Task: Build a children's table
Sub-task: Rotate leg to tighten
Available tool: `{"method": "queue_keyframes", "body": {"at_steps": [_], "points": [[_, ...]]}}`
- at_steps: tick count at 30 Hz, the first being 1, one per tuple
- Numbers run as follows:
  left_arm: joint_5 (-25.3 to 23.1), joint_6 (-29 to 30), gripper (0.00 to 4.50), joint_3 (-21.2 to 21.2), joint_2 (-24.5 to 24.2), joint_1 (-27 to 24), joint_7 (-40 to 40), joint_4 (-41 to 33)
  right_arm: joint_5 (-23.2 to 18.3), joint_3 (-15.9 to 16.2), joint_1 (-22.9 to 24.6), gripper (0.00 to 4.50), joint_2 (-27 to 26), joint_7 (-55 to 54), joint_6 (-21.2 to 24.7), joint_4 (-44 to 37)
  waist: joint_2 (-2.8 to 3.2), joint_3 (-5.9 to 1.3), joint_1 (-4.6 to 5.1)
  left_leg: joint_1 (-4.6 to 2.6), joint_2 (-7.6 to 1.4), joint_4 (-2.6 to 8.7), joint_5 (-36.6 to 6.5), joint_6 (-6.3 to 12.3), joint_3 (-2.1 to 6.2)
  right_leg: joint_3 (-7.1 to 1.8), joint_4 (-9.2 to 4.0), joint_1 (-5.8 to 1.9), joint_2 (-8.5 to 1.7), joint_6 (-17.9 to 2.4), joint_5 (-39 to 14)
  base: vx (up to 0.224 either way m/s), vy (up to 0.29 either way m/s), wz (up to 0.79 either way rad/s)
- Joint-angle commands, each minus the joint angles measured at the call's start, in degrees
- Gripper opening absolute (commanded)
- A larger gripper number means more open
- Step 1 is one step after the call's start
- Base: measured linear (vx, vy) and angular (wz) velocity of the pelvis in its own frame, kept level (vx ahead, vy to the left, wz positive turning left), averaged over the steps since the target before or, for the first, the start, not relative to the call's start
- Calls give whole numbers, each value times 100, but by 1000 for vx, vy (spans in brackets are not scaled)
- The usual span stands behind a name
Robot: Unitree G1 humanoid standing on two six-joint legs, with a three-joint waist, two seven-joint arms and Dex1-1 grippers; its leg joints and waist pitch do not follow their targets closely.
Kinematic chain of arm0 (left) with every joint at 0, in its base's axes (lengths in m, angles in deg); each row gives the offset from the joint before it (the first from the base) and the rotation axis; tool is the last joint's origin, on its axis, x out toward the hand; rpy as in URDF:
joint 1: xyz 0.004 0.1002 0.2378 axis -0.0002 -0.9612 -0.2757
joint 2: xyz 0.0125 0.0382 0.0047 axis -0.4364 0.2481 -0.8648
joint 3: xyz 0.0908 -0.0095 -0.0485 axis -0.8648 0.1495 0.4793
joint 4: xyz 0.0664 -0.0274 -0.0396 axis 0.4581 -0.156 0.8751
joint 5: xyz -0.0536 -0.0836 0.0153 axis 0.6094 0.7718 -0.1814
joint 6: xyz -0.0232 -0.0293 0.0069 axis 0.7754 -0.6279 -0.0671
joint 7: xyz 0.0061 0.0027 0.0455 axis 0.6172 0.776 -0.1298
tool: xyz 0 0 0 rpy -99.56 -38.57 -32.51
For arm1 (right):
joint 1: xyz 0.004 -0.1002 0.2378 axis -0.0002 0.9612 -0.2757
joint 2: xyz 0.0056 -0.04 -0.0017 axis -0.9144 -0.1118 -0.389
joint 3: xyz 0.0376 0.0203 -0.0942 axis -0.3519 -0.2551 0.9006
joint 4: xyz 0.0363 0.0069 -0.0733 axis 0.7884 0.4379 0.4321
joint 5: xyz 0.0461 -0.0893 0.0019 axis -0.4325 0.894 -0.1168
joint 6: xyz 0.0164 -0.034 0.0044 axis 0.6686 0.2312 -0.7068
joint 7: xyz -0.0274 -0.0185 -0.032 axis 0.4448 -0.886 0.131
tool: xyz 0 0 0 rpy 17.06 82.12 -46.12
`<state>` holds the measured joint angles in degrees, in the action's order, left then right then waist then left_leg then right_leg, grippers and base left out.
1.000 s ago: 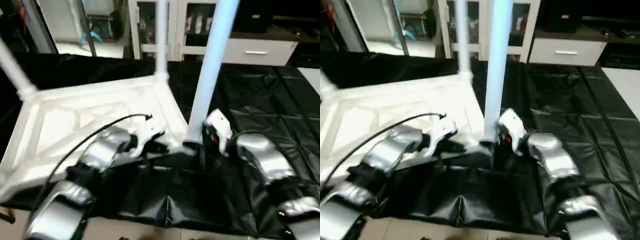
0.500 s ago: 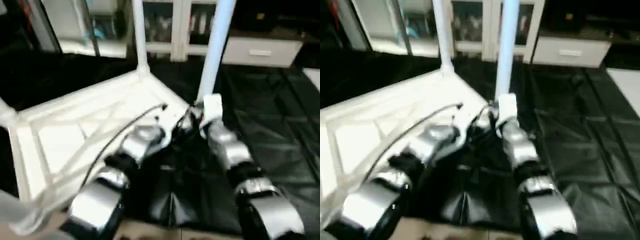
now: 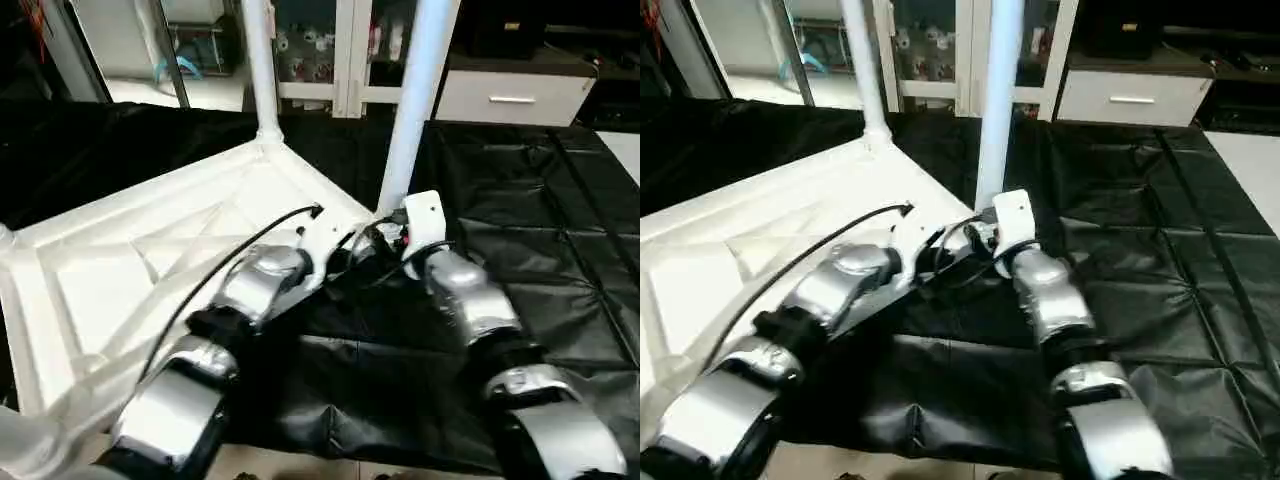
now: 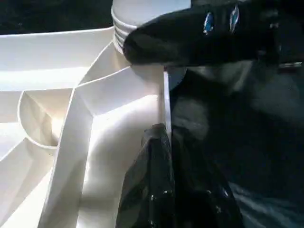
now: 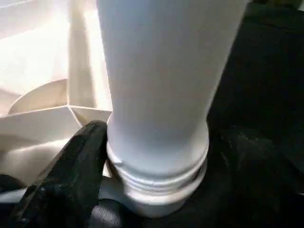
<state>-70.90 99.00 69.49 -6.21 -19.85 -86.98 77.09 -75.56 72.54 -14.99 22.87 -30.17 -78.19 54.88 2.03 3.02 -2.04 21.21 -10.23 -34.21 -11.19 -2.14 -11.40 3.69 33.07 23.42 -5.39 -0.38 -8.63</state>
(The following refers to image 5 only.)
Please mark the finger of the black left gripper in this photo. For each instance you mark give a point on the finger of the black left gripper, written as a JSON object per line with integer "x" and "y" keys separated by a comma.
{"x": 10, "y": 181}

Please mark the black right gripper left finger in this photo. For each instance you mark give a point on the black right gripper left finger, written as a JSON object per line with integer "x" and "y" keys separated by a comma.
{"x": 66, "y": 180}

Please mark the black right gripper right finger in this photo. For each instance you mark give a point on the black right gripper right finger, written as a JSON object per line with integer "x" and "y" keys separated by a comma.
{"x": 261, "y": 185}

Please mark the white plastic table leg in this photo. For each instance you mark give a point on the white plastic table leg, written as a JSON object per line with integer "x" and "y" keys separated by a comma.
{"x": 161, "y": 83}

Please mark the black mat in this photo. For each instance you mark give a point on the black mat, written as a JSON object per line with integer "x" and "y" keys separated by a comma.
{"x": 266, "y": 83}

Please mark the white plastic table top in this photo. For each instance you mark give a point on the white plastic table top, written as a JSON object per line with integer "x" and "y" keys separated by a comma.
{"x": 42, "y": 71}

